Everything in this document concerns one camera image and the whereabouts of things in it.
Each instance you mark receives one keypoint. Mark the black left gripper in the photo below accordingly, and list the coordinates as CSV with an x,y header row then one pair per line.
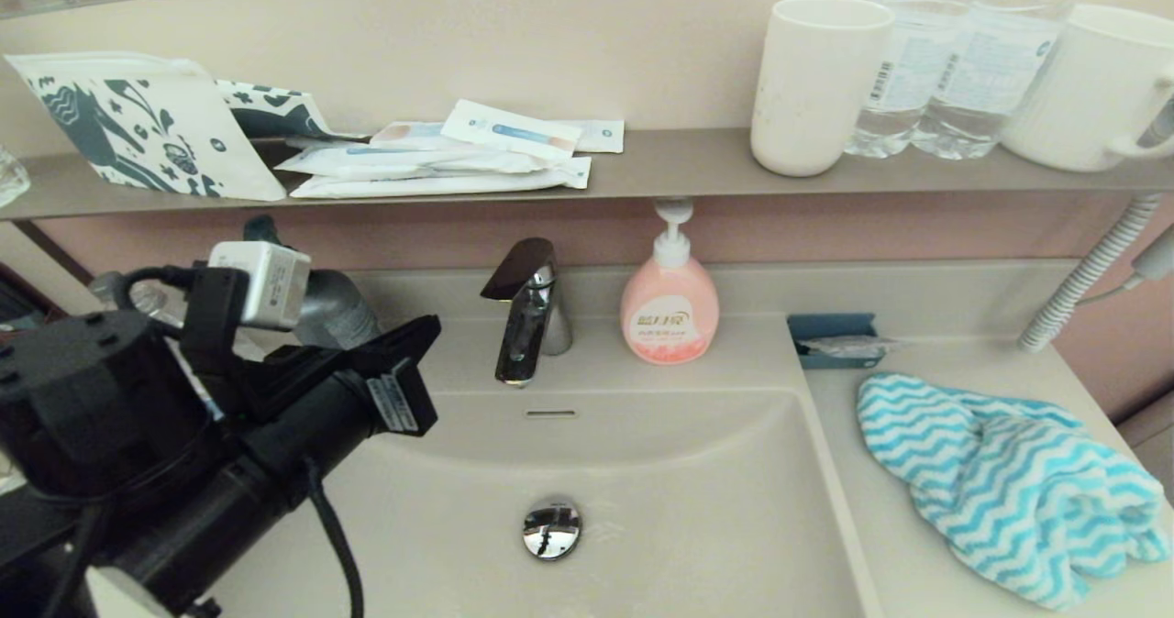
x,y
348,425

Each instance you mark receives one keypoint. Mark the chrome sink faucet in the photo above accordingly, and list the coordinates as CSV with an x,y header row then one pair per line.
x,y
527,325

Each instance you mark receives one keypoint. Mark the turquoise white striped cloth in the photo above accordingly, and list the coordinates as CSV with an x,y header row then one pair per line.
x,y
1009,490

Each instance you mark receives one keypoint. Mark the beige sink basin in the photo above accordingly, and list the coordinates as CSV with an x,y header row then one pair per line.
x,y
688,508

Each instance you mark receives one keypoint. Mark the dark grey pump bottle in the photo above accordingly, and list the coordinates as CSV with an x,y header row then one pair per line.
x,y
339,311

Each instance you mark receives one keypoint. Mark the chrome drain stopper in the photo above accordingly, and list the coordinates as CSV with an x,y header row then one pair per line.
x,y
552,528

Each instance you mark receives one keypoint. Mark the clear plastic water bottle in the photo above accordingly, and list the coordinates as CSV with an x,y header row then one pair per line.
x,y
903,77
9,178
991,77
105,286
156,299

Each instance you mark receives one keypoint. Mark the long white plastic packet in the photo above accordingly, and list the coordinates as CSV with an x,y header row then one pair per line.
x,y
394,161
440,184

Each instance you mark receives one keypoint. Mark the white sachet pinkish print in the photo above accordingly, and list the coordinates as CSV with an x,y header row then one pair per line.
x,y
404,134

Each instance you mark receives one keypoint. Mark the small white blue patterned pouch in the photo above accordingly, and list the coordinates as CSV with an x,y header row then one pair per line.
x,y
275,109

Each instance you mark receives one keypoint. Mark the large white blue patterned pouch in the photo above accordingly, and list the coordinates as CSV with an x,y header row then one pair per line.
x,y
183,141

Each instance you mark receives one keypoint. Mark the white sachet blue orange print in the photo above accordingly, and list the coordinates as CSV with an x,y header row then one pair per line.
x,y
504,130

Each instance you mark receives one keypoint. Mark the pink soap pump bottle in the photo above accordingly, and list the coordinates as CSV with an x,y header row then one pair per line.
x,y
670,315

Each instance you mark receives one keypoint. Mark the brown wooden furniture piece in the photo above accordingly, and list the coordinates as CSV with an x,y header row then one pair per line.
x,y
37,279

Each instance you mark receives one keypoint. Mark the small plain white sachet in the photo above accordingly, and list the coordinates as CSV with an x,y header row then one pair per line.
x,y
601,135

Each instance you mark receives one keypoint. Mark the blue soap tray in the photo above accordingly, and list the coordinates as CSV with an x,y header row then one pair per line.
x,y
825,327

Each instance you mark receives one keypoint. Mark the clear wrapped small packet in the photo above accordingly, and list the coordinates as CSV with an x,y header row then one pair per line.
x,y
848,347

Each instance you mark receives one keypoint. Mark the white plastic tumbler cup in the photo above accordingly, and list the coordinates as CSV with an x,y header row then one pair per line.
x,y
812,95

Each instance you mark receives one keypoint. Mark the white ribbed mug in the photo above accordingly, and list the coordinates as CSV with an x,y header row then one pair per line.
x,y
1082,95

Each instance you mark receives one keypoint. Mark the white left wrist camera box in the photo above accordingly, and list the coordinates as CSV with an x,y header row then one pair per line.
x,y
261,283

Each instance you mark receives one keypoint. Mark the grey wall shelf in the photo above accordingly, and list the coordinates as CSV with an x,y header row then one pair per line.
x,y
688,164

